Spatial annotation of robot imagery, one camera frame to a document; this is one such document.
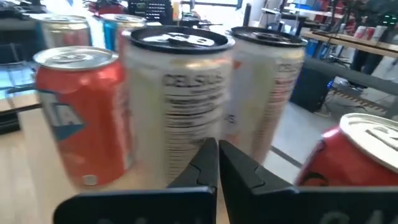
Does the blue silver Red Bull can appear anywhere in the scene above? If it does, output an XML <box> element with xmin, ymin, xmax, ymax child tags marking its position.
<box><xmin>29</xmin><ymin>14</ymin><xmax>93</xmax><ymax>58</ymax></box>
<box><xmin>99</xmin><ymin>14</ymin><xmax>147</xmax><ymax>54</ymax></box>

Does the black keyboard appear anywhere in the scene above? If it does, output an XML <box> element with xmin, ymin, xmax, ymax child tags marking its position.
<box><xmin>127</xmin><ymin>0</ymin><xmax>174</xmax><ymax>22</ymax></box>

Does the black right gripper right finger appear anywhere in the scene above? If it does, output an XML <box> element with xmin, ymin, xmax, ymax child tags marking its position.
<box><xmin>219</xmin><ymin>139</ymin><xmax>398</xmax><ymax>224</ymax></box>

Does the person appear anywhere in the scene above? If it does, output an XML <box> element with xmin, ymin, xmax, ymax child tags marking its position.
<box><xmin>349</xmin><ymin>0</ymin><xmax>398</xmax><ymax>75</ymax></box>

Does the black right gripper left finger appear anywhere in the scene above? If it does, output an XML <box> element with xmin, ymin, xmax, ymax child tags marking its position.
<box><xmin>53</xmin><ymin>138</ymin><xmax>218</xmax><ymax>224</ymax></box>

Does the red Fanta soda can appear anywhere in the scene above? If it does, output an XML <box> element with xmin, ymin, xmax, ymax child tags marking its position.
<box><xmin>33</xmin><ymin>45</ymin><xmax>134</xmax><ymax>189</ymax></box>

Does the white Celsius drink can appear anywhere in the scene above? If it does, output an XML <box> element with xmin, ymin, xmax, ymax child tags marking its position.
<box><xmin>222</xmin><ymin>26</ymin><xmax>307</xmax><ymax>166</ymax></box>
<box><xmin>119</xmin><ymin>25</ymin><xmax>236</xmax><ymax>187</ymax></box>

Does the red Coca-Cola Zero can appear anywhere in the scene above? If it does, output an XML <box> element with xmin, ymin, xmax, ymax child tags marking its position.
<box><xmin>295</xmin><ymin>112</ymin><xmax>398</xmax><ymax>187</ymax></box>

